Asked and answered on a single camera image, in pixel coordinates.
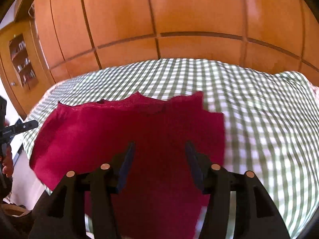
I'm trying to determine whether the red knit garment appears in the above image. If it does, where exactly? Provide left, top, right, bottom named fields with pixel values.
left=30, top=92, right=225, bottom=238

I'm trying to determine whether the left hand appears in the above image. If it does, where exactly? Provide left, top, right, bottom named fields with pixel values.
left=0, top=119, right=15, bottom=179

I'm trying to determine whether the wooden shelf cabinet with items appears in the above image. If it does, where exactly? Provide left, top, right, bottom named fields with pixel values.
left=8, top=33, right=39, bottom=88

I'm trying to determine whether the green white checkered bedsheet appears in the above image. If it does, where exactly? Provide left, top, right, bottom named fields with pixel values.
left=28, top=59, right=318, bottom=238

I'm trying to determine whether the orange wooden wardrobe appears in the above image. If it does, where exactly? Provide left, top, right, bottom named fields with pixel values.
left=1, top=0, right=318, bottom=118

